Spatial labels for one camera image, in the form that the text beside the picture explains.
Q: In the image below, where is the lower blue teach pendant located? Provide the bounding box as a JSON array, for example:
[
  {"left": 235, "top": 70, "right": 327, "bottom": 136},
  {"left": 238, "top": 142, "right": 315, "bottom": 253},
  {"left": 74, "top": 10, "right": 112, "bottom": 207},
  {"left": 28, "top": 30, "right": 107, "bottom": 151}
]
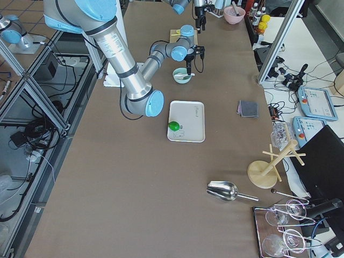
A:
[{"left": 292, "top": 116, "right": 327, "bottom": 148}]

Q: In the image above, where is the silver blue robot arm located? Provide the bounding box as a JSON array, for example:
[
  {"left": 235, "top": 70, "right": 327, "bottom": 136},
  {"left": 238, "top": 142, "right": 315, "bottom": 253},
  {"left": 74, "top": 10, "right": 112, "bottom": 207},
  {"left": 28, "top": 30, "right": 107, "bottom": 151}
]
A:
[
  {"left": 164, "top": 0, "right": 213, "bottom": 34},
  {"left": 44, "top": 1, "right": 195, "bottom": 117}
]

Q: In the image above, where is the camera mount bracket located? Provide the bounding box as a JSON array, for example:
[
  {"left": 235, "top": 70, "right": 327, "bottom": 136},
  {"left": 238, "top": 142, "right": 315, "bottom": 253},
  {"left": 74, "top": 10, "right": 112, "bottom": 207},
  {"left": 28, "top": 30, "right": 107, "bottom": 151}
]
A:
[{"left": 194, "top": 46, "right": 205, "bottom": 60}]

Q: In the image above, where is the white rectangular tray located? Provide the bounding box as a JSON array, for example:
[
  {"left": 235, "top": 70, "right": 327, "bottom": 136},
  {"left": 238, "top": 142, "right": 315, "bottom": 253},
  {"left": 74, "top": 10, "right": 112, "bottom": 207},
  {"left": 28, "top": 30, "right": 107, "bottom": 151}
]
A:
[{"left": 167, "top": 101, "right": 205, "bottom": 143}]

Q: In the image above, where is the yellow lemon toy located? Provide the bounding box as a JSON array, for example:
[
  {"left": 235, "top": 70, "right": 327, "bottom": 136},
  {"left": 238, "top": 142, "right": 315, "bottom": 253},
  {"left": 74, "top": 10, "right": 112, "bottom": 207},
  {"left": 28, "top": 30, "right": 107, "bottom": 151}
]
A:
[{"left": 260, "top": 15, "right": 270, "bottom": 23}]

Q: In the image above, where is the white ceramic spoon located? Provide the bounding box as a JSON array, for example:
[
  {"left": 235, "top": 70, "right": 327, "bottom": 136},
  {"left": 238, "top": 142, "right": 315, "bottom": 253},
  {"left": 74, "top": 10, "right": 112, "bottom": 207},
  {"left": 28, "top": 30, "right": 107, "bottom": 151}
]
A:
[{"left": 173, "top": 73, "right": 195, "bottom": 80}]

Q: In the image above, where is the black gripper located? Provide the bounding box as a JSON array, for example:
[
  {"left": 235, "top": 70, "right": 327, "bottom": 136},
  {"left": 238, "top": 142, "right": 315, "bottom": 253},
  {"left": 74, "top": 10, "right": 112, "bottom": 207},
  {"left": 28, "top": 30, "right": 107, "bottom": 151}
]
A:
[
  {"left": 185, "top": 53, "right": 195, "bottom": 74},
  {"left": 195, "top": 5, "right": 206, "bottom": 33}
]

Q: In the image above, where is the wooden cutting board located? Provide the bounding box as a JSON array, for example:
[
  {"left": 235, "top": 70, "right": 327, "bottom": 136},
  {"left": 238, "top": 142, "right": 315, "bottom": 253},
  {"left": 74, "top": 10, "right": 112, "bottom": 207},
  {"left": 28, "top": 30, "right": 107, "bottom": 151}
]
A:
[{"left": 169, "top": 29, "right": 198, "bottom": 45}]

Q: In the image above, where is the upper blue teach pendant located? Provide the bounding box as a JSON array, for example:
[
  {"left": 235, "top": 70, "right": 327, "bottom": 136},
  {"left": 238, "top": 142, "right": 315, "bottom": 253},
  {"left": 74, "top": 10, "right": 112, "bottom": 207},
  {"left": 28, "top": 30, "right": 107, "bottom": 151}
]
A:
[{"left": 297, "top": 87, "right": 338, "bottom": 121}]

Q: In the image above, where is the blue teach pendant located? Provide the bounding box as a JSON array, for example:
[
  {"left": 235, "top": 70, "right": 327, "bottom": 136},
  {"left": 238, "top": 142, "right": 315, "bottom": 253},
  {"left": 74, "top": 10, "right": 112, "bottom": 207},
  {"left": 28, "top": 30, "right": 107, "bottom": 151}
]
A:
[
  {"left": 297, "top": 87, "right": 338, "bottom": 121},
  {"left": 292, "top": 116, "right": 327, "bottom": 148}
]

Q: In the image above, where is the clear glass container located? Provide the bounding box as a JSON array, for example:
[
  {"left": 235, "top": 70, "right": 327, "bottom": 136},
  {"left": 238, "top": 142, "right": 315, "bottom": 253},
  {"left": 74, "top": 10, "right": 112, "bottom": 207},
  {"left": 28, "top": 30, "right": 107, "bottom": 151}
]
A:
[{"left": 270, "top": 122, "right": 295, "bottom": 149}]

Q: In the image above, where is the wine glass rack tray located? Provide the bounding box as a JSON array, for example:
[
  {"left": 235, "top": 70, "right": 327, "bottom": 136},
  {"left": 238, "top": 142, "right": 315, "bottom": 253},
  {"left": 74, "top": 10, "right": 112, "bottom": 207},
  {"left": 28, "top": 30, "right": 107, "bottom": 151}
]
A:
[{"left": 253, "top": 199, "right": 322, "bottom": 257}]

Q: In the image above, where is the green lime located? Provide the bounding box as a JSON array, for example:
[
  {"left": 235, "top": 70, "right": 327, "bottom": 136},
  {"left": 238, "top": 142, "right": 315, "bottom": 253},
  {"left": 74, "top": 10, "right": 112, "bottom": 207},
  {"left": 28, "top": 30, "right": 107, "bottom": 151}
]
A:
[{"left": 168, "top": 121, "right": 180, "bottom": 132}]

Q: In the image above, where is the light green bowl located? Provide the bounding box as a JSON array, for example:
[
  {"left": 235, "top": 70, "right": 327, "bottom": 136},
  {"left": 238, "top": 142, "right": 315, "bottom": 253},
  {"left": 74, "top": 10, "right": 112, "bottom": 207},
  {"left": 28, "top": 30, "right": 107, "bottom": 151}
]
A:
[{"left": 173, "top": 67, "right": 194, "bottom": 84}]

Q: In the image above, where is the pink bowl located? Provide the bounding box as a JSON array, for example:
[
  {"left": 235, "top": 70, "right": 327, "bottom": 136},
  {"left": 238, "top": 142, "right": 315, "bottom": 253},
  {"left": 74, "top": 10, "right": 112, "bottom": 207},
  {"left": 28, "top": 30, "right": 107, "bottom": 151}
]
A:
[{"left": 224, "top": 6, "right": 246, "bottom": 24}]

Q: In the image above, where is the grey folded cloth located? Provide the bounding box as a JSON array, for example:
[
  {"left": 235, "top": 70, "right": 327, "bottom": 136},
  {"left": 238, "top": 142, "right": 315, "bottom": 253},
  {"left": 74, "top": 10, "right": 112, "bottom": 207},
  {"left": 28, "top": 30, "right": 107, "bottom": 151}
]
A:
[{"left": 237, "top": 100, "right": 259, "bottom": 118}]

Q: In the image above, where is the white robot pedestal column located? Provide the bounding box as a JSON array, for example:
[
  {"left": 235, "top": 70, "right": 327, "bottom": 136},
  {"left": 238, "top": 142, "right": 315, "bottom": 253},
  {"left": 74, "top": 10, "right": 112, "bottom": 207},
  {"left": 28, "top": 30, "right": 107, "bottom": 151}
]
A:
[{"left": 103, "top": 61, "right": 145, "bottom": 89}]

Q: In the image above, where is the wooden mug tree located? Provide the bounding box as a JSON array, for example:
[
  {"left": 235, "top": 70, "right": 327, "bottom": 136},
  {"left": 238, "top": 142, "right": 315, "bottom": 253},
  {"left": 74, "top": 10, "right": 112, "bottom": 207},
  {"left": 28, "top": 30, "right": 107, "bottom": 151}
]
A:
[{"left": 247, "top": 123, "right": 306, "bottom": 189}]

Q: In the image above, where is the black monitor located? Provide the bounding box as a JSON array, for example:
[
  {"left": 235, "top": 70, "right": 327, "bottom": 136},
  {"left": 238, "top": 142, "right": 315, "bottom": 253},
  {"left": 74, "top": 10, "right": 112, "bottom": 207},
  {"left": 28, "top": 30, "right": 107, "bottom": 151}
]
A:
[{"left": 291, "top": 125, "right": 343, "bottom": 200}]

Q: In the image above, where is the white steamed bun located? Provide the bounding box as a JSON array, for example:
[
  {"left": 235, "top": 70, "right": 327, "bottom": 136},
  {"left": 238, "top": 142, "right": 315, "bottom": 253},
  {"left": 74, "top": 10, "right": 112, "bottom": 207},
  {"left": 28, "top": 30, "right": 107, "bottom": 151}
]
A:
[{"left": 175, "top": 70, "right": 186, "bottom": 75}]

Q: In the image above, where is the aluminium frame post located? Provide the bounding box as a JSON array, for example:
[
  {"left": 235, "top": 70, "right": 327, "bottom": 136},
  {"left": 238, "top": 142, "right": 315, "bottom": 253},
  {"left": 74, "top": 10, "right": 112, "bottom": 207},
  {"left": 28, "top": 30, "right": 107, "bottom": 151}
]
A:
[{"left": 257, "top": 0, "right": 304, "bottom": 84}]

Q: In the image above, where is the metal scoop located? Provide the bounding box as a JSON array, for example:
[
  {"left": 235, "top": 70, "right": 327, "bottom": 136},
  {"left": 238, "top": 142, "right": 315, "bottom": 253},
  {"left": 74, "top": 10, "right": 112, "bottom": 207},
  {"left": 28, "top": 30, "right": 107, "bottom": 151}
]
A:
[{"left": 206, "top": 181, "right": 259, "bottom": 202}]

